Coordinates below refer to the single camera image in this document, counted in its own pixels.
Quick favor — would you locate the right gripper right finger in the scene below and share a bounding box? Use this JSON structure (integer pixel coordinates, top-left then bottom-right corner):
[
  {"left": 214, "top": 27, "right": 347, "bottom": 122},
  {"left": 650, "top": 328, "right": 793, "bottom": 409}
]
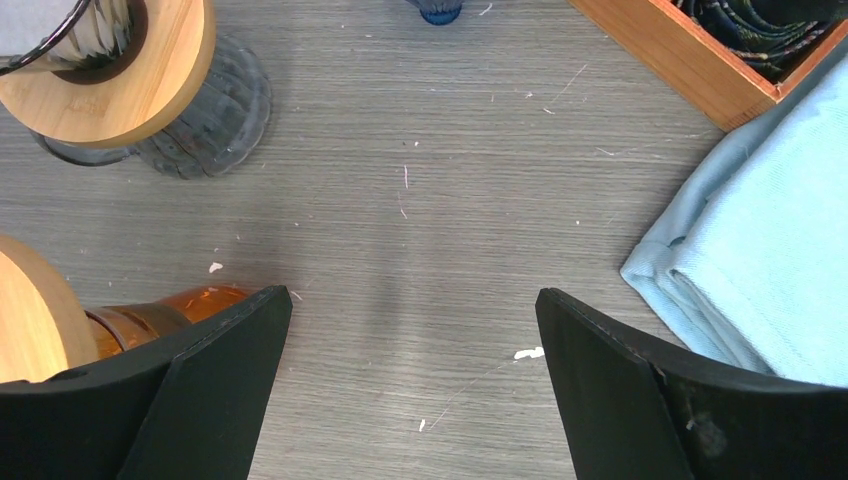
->
[{"left": 535, "top": 288, "right": 847, "bottom": 480}]

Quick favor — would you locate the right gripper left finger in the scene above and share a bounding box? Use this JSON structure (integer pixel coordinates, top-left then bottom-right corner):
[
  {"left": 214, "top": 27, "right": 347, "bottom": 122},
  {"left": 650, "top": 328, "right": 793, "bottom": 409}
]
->
[{"left": 1, "top": 285, "right": 292, "bottom": 479}]

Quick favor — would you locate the amber glass cup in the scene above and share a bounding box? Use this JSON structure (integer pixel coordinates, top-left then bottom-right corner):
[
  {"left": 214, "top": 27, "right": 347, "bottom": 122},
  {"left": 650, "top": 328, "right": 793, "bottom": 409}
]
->
[{"left": 86, "top": 284, "right": 256, "bottom": 360}]

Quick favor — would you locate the grey glass mug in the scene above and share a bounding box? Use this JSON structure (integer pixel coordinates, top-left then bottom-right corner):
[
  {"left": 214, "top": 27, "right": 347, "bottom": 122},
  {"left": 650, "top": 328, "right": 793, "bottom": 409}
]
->
[{"left": 30, "top": 35, "right": 272, "bottom": 180}]

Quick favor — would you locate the grey transparent dripper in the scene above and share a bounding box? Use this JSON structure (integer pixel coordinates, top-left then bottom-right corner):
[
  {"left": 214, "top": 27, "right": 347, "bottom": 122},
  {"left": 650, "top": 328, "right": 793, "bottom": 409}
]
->
[{"left": 1, "top": 0, "right": 134, "bottom": 75}]

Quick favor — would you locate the blue transparent dripper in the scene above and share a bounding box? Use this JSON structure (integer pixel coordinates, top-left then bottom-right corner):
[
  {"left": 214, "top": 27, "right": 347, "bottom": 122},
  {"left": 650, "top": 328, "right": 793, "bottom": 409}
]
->
[{"left": 407, "top": 0, "right": 464, "bottom": 26}]

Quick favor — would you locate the wooden ring dripper stand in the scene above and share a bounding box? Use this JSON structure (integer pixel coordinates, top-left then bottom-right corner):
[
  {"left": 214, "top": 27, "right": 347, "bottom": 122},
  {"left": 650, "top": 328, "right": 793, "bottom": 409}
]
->
[{"left": 1, "top": 1, "right": 216, "bottom": 148}]

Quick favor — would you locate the white paper coffee filter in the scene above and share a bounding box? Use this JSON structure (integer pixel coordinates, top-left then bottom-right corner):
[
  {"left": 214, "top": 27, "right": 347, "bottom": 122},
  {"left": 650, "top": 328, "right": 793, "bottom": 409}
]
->
[{"left": 1, "top": 0, "right": 89, "bottom": 63}]

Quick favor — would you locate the light blue cloth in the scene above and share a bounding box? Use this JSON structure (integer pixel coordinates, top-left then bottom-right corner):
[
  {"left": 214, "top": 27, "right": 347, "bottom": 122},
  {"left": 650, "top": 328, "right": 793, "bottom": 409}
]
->
[{"left": 620, "top": 45, "right": 847, "bottom": 387}]

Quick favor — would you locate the orange compartment tray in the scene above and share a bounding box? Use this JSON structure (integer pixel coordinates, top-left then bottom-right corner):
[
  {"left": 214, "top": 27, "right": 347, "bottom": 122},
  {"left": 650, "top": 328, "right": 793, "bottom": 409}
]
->
[{"left": 571, "top": 0, "right": 847, "bottom": 132}]

